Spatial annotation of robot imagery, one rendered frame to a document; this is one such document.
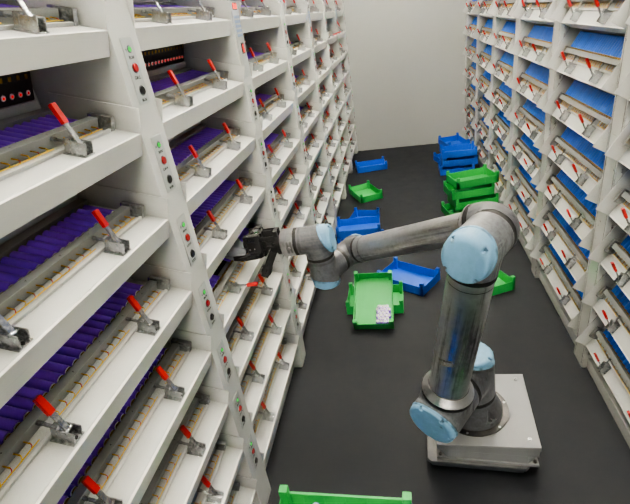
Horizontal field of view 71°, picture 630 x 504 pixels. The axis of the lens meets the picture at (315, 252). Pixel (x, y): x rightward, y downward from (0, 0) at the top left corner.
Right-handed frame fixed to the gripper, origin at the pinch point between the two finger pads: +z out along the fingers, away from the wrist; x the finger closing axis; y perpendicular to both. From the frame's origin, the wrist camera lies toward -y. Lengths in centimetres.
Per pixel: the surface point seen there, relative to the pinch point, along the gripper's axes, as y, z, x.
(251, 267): -6.3, -6.5, -1.3
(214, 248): 12.7, -7.4, 20.2
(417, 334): -81, -56, -52
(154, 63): 61, 5, -6
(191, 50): 62, 3, -29
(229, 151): 31.8, -7.5, -10.0
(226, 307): -5.9, -5.7, 22.2
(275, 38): 59, -8, -99
